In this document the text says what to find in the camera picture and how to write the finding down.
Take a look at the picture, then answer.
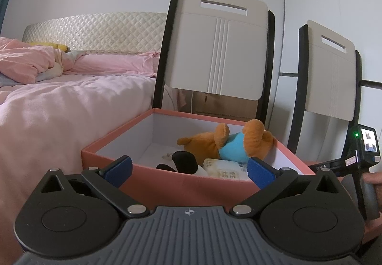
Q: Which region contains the black and white mouse plush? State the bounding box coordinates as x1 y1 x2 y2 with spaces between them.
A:
156 151 208 176

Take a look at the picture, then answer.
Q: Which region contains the white chair with black frame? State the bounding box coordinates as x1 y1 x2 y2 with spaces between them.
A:
152 0 276 131
286 20 363 164

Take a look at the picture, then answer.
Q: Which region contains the white quilted headboard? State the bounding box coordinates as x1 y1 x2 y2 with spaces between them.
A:
22 12 168 54

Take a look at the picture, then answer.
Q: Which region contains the bed with pink sheet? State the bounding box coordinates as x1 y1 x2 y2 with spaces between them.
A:
0 47 162 254

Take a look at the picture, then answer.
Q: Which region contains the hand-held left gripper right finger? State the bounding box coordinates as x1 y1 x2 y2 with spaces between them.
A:
229 157 343 218

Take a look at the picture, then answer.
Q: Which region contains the pink storage box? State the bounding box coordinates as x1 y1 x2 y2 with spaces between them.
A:
81 108 316 206

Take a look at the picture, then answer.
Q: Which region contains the person's right hand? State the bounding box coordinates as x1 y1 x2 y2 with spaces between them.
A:
362 171 382 209

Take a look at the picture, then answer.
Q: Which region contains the white tissue pack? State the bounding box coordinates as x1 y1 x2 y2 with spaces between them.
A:
203 158 254 182

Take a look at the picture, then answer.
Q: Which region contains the grey blue cloth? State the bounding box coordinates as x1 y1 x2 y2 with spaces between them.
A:
0 74 21 87

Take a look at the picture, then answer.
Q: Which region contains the yellow pillow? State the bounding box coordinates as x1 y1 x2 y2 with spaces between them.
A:
28 41 69 52

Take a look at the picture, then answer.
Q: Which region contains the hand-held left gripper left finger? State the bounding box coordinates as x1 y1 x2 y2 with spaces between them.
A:
40 156 151 218

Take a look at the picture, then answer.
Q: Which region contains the rumpled pink duvet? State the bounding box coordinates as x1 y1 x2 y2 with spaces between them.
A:
0 37 64 85

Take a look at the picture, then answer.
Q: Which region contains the orange bear plush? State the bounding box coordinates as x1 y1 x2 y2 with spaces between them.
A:
177 119 274 162

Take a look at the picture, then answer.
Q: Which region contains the wooden nightstand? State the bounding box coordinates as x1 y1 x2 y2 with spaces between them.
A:
179 89 258 119

